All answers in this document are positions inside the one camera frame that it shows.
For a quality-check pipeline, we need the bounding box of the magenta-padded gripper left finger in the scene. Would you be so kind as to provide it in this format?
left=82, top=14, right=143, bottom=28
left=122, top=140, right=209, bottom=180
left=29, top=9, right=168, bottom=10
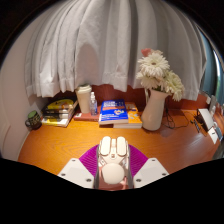
left=57, top=144, right=101, bottom=189

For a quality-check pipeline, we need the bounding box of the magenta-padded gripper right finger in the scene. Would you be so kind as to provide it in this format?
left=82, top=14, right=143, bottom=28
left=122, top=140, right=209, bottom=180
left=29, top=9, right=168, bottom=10
left=128, top=144, right=170, bottom=189

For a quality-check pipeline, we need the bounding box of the white computer mouse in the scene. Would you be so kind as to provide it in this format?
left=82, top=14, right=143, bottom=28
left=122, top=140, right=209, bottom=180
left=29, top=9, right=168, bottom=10
left=96, top=135, right=131, bottom=185

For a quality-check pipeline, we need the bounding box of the yellow and white book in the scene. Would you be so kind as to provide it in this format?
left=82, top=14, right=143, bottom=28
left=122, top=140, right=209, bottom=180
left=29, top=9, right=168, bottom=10
left=40, top=114, right=76, bottom=128

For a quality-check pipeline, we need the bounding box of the orange-yellow book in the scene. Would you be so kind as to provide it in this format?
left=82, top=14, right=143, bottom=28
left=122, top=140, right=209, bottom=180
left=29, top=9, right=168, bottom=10
left=113, top=101, right=143, bottom=130

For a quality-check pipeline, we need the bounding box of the red book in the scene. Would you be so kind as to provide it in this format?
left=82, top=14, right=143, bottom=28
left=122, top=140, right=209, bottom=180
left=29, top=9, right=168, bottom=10
left=73, top=105, right=103, bottom=122

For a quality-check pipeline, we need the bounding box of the white vase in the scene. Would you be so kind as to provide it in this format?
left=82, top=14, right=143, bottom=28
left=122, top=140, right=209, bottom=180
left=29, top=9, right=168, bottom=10
left=140, top=88, right=170, bottom=132

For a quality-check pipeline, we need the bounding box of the dark green mug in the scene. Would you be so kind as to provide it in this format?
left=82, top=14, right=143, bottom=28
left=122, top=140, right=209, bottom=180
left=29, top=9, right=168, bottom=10
left=24, top=110, right=43, bottom=131

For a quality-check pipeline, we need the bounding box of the clear spray bottle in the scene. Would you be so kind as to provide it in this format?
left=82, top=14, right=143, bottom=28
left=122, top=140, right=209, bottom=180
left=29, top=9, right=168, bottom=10
left=88, top=91, right=99, bottom=116

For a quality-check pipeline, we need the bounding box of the blue book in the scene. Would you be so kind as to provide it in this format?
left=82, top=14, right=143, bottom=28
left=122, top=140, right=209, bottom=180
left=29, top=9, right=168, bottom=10
left=98, top=99, right=130, bottom=126

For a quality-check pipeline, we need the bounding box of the beige tumbler with lid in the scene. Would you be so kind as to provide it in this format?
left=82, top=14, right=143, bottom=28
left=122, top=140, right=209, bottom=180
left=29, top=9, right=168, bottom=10
left=74, top=83, right=93, bottom=114

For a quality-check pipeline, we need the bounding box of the white tablet device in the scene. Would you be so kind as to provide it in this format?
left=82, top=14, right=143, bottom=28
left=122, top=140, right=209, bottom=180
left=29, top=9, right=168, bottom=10
left=196, top=108, right=216, bottom=132

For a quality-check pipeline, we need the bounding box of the white flower bouquet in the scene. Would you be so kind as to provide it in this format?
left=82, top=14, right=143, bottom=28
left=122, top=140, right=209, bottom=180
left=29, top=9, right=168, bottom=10
left=135, top=48, right=186, bottom=103

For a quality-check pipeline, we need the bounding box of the glass window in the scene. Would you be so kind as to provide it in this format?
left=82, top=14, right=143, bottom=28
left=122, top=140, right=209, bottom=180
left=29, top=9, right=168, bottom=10
left=199, top=29, right=224, bottom=104

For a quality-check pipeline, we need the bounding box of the white curtain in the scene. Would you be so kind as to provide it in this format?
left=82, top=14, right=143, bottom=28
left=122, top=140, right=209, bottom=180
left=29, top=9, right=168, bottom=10
left=24, top=0, right=208, bottom=102

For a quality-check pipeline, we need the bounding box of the black cable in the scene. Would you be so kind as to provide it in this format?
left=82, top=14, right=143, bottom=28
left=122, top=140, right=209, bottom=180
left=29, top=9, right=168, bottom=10
left=162, top=106, right=191, bottom=130

